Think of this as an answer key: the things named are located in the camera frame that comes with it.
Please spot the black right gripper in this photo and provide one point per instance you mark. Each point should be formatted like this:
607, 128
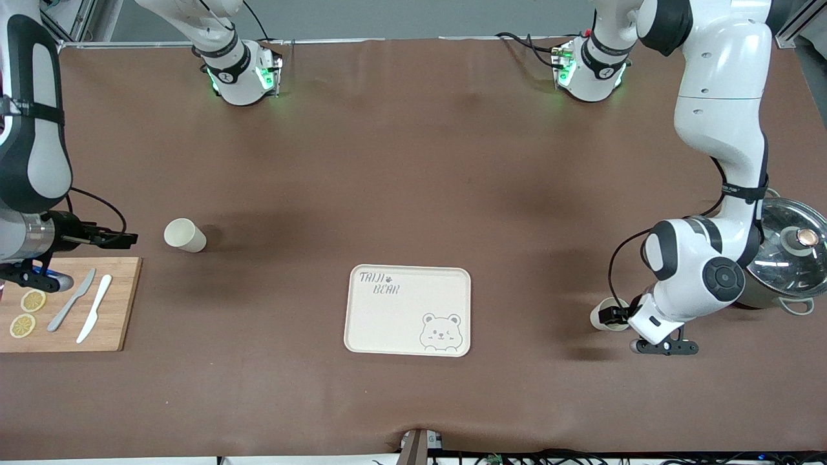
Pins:
66, 231

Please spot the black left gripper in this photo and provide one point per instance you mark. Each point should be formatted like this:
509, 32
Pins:
610, 315

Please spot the cream tray with bear print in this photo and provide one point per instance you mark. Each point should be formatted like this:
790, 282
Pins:
407, 316

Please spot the aluminium frame post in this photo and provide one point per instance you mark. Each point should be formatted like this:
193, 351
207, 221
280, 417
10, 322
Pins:
798, 22
77, 19

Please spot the white plastic knife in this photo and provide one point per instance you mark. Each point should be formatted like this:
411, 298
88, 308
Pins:
94, 310

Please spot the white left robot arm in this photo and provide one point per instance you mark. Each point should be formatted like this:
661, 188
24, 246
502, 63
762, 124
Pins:
723, 77

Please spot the red green circuit board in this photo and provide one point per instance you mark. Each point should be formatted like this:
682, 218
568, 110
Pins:
495, 460

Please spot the grey electric cooking pot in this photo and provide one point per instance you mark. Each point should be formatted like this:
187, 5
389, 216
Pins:
765, 301

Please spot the lemon slice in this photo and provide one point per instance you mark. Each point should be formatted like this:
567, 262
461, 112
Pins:
22, 325
33, 300

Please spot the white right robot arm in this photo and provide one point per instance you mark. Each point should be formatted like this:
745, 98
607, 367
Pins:
39, 148

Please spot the glass pot lid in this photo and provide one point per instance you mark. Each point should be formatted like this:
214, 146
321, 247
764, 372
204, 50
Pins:
785, 271

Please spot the wooden cutting board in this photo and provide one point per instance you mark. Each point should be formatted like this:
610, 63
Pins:
119, 310

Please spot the metal table edge bracket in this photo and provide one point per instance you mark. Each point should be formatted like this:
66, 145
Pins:
417, 447

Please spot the brown table mat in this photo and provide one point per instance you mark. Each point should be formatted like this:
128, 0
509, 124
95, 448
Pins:
413, 161

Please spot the grey plastic knife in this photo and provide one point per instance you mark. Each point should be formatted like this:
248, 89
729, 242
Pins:
68, 303

